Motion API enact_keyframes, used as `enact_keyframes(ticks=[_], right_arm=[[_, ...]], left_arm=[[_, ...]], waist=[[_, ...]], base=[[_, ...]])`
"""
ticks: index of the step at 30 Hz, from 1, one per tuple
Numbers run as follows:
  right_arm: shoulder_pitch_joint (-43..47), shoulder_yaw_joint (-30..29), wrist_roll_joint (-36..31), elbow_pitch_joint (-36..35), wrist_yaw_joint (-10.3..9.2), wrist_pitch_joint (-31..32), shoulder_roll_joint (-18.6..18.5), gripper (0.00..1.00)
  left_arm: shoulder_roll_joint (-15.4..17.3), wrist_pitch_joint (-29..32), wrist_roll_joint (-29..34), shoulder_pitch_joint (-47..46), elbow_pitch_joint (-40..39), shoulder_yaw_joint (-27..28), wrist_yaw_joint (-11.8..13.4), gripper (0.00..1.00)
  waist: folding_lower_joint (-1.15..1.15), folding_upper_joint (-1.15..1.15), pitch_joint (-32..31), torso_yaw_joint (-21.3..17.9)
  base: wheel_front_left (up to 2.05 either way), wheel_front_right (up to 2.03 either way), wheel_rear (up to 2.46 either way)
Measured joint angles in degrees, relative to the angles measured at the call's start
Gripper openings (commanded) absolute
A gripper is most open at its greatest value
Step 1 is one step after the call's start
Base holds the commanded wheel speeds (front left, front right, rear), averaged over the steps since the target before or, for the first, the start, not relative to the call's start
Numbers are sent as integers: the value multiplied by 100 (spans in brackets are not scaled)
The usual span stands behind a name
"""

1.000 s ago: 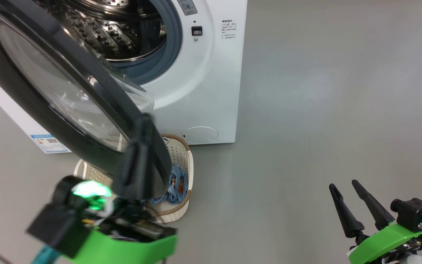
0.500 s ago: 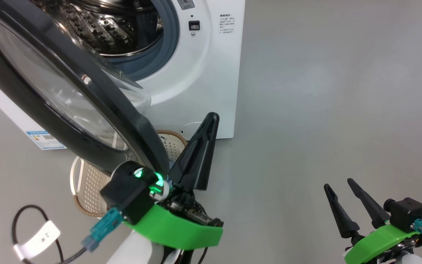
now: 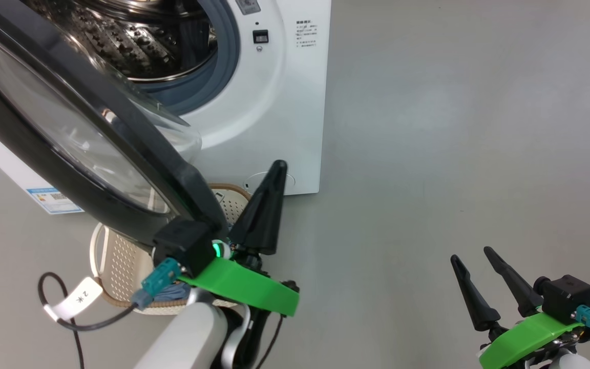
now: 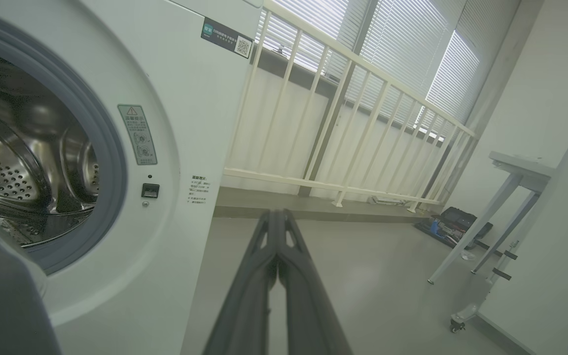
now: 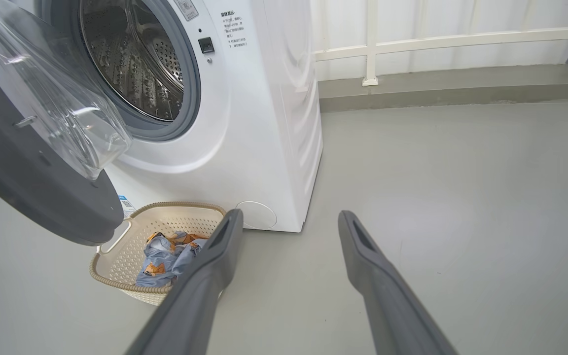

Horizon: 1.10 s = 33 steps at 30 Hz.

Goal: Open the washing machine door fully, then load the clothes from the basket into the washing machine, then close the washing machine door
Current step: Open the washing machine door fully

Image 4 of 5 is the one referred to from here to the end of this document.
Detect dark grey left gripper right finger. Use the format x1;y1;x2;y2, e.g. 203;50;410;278
278;211;354;355

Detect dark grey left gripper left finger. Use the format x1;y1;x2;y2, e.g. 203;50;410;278
203;211;279;355

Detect white front-load washing machine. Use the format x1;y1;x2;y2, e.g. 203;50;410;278
0;0;264;355

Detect stainless steel washing machine drum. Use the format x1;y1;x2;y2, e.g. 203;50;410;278
0;44;101;247

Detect printed text label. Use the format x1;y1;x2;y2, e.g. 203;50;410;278
188;174;212;205

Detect black tool case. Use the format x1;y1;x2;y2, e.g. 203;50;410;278
415;207;494;249

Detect white wheeled stand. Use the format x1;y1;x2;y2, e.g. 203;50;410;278
449;240;519;333

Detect grey warning sticker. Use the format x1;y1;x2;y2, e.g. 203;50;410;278
118;104;158;166

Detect cream metal railing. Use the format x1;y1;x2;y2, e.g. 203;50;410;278
222;0;477;213

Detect white metal table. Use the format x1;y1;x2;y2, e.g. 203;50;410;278
427;151;557;285

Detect black QR code sticker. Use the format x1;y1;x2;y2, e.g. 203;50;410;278
201;17;253;59

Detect white window blinds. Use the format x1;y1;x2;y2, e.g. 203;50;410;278
257;0;482;143

